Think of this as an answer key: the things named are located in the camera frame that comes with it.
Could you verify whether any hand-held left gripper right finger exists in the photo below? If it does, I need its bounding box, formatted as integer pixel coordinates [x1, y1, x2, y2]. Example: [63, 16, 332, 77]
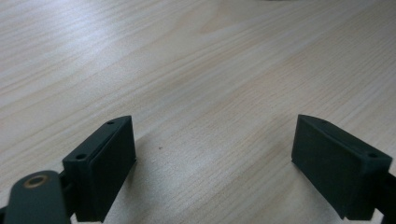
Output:
[290, 114, 393, 221]

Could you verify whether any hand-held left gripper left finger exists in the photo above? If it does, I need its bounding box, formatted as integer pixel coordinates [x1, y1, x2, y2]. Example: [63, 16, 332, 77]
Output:
[62, 115, 137, 223]

